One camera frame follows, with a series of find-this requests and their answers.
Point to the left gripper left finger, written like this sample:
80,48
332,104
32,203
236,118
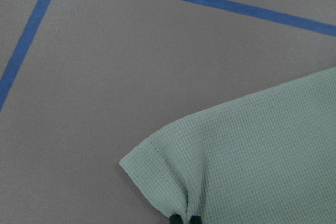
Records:
175,219

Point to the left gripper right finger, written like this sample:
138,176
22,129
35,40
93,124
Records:
195,219

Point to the olive green long-sleeve shirt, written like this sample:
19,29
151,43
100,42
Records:
268,157

